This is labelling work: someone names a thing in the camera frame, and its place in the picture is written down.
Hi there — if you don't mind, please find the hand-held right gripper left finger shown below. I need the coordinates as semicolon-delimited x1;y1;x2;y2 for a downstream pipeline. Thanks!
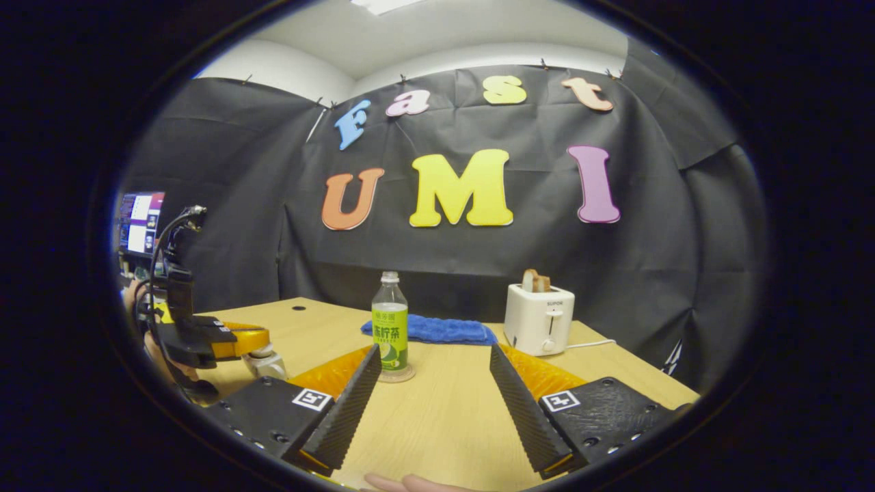
204;344;383;478

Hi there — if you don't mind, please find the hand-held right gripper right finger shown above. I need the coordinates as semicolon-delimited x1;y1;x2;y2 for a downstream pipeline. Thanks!
489;343;691;480

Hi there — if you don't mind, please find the white teacup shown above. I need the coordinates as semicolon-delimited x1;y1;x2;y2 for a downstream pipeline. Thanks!
243;344;288;381

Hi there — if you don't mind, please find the green label water bottle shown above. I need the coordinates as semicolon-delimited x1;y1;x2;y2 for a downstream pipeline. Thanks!
371;271;409;372

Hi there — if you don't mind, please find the white toaster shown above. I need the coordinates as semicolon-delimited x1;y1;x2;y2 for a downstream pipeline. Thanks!
504;283;576;357

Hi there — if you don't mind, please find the blue towel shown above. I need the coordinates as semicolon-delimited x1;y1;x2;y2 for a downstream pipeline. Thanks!
361;314;498;346

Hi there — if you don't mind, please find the computer monitor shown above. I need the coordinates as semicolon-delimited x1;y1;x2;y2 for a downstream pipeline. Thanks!
118;191;167;258

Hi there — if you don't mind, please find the black backdrop cloth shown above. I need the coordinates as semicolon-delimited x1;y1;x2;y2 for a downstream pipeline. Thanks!
116;38;770;394

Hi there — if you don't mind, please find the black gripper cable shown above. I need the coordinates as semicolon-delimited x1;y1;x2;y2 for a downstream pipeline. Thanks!
147;205;208;404

